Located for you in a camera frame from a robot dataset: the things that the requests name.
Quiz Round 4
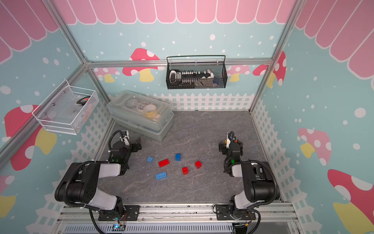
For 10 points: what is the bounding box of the red square lego brick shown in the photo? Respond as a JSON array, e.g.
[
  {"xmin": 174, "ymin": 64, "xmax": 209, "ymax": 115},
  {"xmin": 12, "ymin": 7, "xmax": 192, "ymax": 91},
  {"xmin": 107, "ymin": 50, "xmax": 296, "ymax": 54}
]
[
  {"xmin": 195, "ymin": 161, "xmax": 202, "ymax": 169},
  {"xmin": 182, "ymin": 167, "xmax": 189, "ymax": 175}
]

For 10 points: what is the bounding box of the red long lego brick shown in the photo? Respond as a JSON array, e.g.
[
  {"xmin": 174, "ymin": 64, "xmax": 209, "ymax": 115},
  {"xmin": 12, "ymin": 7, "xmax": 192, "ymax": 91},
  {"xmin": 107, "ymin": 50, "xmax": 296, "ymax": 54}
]
[{"xmin": 158, "ymin": 159, "xmax": 169, "ymax": 168}]

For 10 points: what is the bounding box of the light blue long lego brick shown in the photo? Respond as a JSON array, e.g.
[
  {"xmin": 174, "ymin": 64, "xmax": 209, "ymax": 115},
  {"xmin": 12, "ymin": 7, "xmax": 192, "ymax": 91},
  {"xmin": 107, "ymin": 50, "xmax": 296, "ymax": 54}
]
[{"xmin": 155, "ymin": 172, "xmax": 167, "ymax": 180}]

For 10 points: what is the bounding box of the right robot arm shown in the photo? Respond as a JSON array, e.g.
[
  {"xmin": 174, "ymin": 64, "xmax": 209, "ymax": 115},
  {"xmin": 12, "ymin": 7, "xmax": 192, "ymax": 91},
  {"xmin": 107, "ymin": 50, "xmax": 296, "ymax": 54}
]
[{"xmin": 216, "ymin": 139, "xmax": 280, "ymax": 220}]

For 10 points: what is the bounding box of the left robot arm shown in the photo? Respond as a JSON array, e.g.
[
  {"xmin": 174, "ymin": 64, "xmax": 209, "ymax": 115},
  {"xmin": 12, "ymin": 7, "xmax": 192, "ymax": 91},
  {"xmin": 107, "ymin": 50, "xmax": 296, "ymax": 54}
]
[{"xmin": 55, "ymin": 137, "xmax": 142, "ymax": 220}]

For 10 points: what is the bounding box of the translucent plastic storage box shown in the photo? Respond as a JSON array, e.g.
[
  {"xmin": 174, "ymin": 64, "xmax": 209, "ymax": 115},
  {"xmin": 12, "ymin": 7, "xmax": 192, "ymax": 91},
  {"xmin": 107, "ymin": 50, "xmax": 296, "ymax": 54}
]
[{"xmin": 107, "ymin": 90, "xmax": 174, "ymax": 141}]

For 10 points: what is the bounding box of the yellow tape roll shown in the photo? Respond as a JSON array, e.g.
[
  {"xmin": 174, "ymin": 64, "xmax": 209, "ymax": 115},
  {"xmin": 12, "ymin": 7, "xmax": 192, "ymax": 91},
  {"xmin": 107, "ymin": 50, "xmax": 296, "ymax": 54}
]
[{"xmin": 144, "ymin": 104, "xmax": 158, "ymax": 119}]

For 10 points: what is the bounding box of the black red tape measure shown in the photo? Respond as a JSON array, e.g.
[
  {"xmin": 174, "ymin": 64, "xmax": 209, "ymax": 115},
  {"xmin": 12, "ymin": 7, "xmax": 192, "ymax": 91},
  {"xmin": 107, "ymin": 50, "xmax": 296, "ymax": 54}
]
[{"xmin": 77, "ymin": 96, "xmax": 91, "ymax": 106}]

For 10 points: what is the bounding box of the green circuit board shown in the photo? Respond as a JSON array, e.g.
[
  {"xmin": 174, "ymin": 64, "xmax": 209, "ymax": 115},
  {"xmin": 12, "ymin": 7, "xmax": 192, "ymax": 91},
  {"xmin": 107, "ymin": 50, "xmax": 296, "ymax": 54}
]
[{"xmin": 112, "ymin": 224, "xmax": 126, "ymax": 232}]

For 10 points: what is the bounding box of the white black power strip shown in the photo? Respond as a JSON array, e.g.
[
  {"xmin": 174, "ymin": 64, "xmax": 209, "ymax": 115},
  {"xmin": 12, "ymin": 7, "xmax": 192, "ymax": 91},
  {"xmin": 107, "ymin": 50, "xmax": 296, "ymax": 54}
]
[{"xmin": 167, "ymin": 69, "xmax": 214, "ymax": 87}]

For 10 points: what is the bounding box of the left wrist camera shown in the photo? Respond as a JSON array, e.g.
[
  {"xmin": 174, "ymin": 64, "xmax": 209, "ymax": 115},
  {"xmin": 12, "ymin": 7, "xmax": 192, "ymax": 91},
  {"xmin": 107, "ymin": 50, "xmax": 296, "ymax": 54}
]
[{"xmin": 120, "ymin": 130, "xmax": 130, "ymax": 141}]

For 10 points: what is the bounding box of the white wire mesh basket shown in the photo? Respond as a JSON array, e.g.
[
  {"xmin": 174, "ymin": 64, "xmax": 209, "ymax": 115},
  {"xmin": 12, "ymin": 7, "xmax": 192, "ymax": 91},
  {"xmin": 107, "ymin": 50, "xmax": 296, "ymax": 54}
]
[{"xmin": 32, "ymin": 81, "xmax": 99, "ymax": 135}]

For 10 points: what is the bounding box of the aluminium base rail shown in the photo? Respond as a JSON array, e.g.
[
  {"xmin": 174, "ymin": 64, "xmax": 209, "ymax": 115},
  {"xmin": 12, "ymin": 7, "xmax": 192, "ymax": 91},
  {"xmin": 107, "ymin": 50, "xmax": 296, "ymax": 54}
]
[{"xmin": 52, "ymin": 201, "xmax": 302, "ymax": 234}]

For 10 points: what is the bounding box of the black wire mesh basket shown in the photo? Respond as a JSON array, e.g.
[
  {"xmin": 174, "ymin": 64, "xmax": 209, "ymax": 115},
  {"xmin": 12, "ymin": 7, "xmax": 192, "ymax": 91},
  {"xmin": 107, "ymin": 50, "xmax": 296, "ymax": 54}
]
[{"xmin": 166, "ymin": 55, "xmax": 228, "ymax": 90}]

